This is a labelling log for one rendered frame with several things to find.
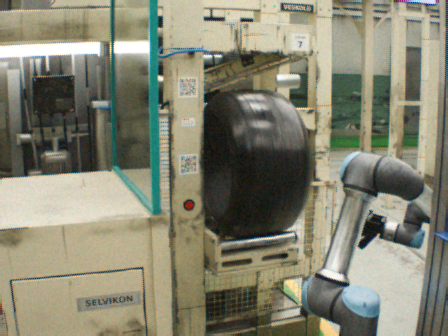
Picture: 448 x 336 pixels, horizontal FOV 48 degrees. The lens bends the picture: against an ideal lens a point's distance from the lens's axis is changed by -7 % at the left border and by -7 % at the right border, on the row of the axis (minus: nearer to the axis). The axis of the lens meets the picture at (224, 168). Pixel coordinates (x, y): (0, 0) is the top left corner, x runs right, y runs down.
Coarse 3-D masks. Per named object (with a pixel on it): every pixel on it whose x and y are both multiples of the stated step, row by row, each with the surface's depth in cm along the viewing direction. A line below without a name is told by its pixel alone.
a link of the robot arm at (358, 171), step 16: (352, 160) 166; (368, 160) 162; (352, 176) 164; (368, 176) 160; (352, 192) 163; (368, 192) 161; (352, 208) 163; (368, 208) 164; (336, 224) 166; (352, 224) 162; (336, 240) 163; (352, 240) 162; (336, 256) 161; (352, 256) 162; (320, 272) 162; (336, 272) 161; (304, 288) 164; (320, 288) 160; (336, 288) 159; (304, 304) 164; (320, 304) 158
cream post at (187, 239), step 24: (168, 0) 195; (192, 0) 194; (168, 24) 196; (192, 24) 196; (168, 48) 199; (168, 72) 200; (192, 72) 199; (168, 96) 202; (168, 120) 204; (192, 144) 204; (168, 168) 209; (192, 192) 208; (192, 216) 210; (192, 240) 212; (192, 264) 214; (192, 288) 215; (192, 312) 217
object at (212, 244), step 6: (204, 234) 213; (210, 234) 208; (204, 240) 214; (210, 240) 207; (216, 240) 203; (204, 246) 214; (210, 246) 207; (216, 246) 203; (204, 252) 215; (210, 252) 208; (216, 252) 204; (210, 258) 208; (216, 258) 204
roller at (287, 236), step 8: (280, 232) 219; (288, 232) 219; (224, 240) 210; (232, 240) 210; (240, 240) 211; (248, 240) 212; (256, 240) 213; (264, 240) 214; (272, 240) 216; (280, 240) 217; (288, 240) 219; (224, 248) 209; (232, 248) 210; (240, 248) 212
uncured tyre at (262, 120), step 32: (224, 96) 210; (256, 96) 208; (224, 128) 203; (256, 128) 195; (288, 128) 199; (224, 160) 250; (256, 160) 193; (288, 160) 197; (224, 192) 246; (256, 192) 195; (288, 192) 199; (224, 224) 212; (256, 224) 204; (288, 224) 211
